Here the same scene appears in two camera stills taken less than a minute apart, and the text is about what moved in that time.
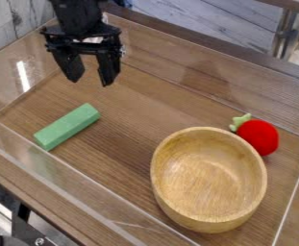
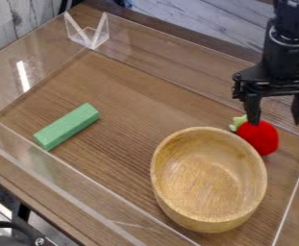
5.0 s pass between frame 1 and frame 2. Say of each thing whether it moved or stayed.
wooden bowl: stayed
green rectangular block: stayed
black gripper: moved
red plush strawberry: stayed
